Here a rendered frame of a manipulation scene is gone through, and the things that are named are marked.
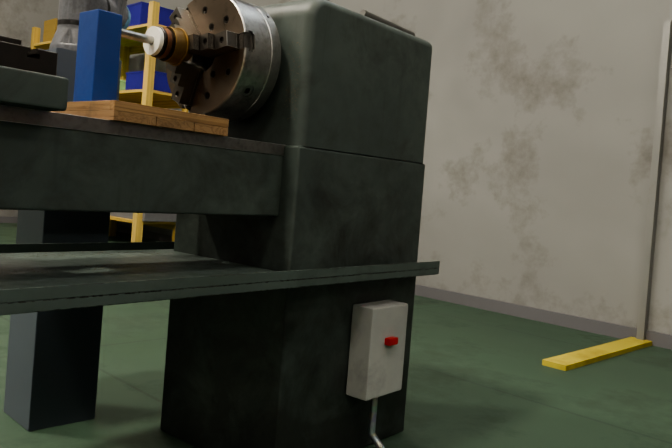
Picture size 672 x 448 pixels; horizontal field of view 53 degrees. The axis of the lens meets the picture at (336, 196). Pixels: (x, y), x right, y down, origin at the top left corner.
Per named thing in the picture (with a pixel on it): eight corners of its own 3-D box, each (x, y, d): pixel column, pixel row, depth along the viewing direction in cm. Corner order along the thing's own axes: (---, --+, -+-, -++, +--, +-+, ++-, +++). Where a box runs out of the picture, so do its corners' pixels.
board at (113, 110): (137, 134, 181) (138, 119, 181) (227, 136, 158) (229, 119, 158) (26, 120, 158) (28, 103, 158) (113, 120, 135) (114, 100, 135)
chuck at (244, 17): (184, 113, 191) (200, 1, 189) (261, 125, 171) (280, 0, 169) (158, 109, 184) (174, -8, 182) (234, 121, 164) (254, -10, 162)
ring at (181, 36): (176, 32, 172) (145, 23, 165) (200, 29, 166) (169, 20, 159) (173, 69, 172) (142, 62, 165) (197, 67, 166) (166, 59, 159)
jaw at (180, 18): (202, 53, 178) (187, 21, 183) (213, 40, 175) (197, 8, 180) (168, 44, 169) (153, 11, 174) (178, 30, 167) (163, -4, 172)
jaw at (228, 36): (220, 43, 174) (252, 32, 166) (220, 62, 173) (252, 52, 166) (185, 34, 165) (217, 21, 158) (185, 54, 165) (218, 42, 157)
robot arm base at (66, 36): (40, 53, 206) (43, 21, 206) (88, 63, 217) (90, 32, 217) (61, 49, 196) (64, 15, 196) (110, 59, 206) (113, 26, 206)
